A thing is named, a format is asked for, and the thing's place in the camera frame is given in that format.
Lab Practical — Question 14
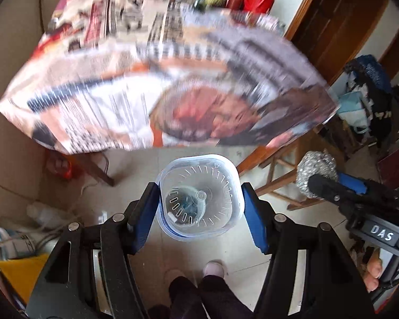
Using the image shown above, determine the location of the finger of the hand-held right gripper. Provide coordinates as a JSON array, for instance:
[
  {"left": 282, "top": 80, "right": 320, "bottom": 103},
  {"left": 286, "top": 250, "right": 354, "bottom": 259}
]
[
  {"left": 337, "top": 172, "right": 399, "bottom": 196},
  {"left": 306, "top": 174, "right": 377, "bottom": 214}
]

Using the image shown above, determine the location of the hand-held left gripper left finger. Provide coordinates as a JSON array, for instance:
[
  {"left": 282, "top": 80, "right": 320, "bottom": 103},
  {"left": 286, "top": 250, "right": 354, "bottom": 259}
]
[{"left": 25, "top": 182, "right": 162, "bottom": 319}]

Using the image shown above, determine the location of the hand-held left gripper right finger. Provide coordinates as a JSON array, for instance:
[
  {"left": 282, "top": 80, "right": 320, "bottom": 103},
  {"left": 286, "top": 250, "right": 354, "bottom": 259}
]
[{"left": 241, "top": 183, "right": 376, "bottom": 319}]

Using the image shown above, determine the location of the foil ball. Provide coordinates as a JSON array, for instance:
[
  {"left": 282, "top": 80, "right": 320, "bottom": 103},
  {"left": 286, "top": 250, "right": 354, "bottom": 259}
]
[{"left": 296, "top": 150, "right": 339, "bottom": 200}]

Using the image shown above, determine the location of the clear plastic container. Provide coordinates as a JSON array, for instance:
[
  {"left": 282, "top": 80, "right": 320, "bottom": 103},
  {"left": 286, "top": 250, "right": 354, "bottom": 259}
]
[{"left": 156, "top": 154, "right": 243, "bottom": 242}]

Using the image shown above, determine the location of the person's right hand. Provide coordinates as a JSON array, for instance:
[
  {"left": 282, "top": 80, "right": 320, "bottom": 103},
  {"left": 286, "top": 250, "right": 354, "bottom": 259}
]
[{"left": 364, "top": 250, "right": 385, "bottom": 293}]

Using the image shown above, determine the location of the dark red box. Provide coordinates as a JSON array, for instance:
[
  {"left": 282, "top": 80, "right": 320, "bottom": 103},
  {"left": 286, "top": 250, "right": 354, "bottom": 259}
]
[{"left": 377, "top": 145, "right": 399, "bottom": 191}]

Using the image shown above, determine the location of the wooden stool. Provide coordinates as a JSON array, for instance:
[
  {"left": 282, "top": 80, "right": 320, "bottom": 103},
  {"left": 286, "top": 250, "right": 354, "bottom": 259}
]
[{"left": 255, "top": 133, "right": 347, "bottom": 211}]

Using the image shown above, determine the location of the person's left pink slipper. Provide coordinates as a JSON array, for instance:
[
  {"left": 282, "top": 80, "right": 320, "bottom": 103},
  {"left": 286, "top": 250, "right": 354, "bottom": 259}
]
[{"left": 164, "top": 268, "right": 187, "bottom": 285}]

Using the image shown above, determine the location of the person's pink slipper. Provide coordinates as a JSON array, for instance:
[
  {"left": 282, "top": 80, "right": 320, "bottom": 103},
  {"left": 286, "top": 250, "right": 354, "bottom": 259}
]
[
  {"left": 202, "top": 261, "right": 226, "bottom": 279},
  {"left": 164, "top": 268, "right": 187, "bottom": 285}
]

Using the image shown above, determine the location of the person's right pink slipper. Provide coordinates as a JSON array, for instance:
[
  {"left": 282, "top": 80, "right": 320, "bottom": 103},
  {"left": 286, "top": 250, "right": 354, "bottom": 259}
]
[{"left": 202, "top": 261, "right": 226, "bottom": 279}]

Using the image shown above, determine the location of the wooden table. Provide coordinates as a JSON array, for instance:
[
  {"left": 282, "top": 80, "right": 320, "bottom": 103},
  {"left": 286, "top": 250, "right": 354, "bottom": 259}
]
[{"left": 69, "top": 129, "right": 323, "bottom": 187}]

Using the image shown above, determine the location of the light blue bag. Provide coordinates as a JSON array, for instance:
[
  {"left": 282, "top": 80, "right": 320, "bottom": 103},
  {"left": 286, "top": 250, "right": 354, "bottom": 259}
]
[{"left": 337, "top": 91, "right": 370, "bottom": 134}]

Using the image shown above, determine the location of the person's right leg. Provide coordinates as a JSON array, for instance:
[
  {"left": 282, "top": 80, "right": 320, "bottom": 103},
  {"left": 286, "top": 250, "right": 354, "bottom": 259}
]
[{"left": 197, "top": 273, "right": 254, "bottom": 319}]

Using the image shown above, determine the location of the person's leg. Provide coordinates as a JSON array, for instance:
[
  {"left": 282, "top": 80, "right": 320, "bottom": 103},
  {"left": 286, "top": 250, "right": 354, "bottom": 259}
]
[
  {"left": 159, "top": 275, "right": 204, "bottom": 319},
  {"left": 197, "top": 273, "right": 254, "bottom": 319}
]

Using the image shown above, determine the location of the person's left leg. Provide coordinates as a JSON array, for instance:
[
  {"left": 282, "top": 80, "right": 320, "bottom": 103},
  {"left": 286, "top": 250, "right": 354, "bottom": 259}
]
[{"left": 159, "top": 275, "right": 204, "bottom": 319}]

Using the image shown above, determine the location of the red plastic bag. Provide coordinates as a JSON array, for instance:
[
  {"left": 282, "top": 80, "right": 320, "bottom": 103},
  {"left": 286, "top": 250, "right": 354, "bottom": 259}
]
[{"left": 48, "top": 154, "right": 84, "bottom": 181}]

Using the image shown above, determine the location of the pile of clothes and bags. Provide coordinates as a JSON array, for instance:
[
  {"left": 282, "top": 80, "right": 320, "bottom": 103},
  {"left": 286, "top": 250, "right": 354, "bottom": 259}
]
[{"left": 343, "top": 54, "right": 399, "bottom": 147}]

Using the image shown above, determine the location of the white power strip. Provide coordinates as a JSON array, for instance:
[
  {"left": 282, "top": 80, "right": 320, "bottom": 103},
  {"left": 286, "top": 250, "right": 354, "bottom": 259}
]
[{"left": 26, "top": 200, "right": 74, "bottom": 230}]

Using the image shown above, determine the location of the newspaper-covered table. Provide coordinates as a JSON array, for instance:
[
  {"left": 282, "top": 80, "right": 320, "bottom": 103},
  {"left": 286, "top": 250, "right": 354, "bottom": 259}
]
[{"left": 0, "top": 0, "right": 341, "bottom": 156}]

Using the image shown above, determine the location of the yellow bag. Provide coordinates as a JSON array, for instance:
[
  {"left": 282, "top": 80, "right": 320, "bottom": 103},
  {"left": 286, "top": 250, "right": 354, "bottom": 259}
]
[{"left": 0, "top": 253, "right": 51, "bottom": 304}]

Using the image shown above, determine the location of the brown wooden door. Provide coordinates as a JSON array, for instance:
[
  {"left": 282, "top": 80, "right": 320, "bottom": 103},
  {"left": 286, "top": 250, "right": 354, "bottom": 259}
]
[{"left": 284, "top": 0, "right": 399, "bottom": 85}]

